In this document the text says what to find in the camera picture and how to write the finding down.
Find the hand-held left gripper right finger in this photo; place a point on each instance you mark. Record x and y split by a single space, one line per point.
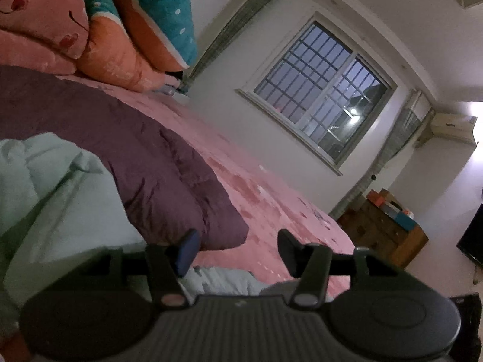
288 250

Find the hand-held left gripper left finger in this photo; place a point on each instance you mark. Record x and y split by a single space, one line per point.
186 252

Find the pile of folded clothes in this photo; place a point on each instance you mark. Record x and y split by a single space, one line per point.
176 75

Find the pink bed sheet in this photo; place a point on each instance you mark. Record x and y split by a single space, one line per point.
264 196

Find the wooden cabinet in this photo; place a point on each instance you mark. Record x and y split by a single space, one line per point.
377 233

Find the orange box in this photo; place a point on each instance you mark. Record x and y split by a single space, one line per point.
374 197

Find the cardboard box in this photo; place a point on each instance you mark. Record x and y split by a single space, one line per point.
390 197

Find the dark purple quilted comforter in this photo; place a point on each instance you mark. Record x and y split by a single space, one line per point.
132 151

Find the teal box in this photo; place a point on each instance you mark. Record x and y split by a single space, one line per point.
405 224

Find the barred window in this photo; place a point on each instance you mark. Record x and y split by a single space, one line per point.
313 94

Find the checked curtain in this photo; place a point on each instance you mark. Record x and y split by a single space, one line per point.
400 132
234 30

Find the white air conditioner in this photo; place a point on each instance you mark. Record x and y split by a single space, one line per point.
452 126

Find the teal orange lettered pillow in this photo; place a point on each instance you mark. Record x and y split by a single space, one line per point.
113 60

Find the teal orange dotted pillow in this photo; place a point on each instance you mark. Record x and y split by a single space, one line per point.
166 19

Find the pink heart print pillow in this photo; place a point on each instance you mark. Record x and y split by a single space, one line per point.
41 7

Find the black wall television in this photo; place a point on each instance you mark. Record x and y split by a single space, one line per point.
471 237

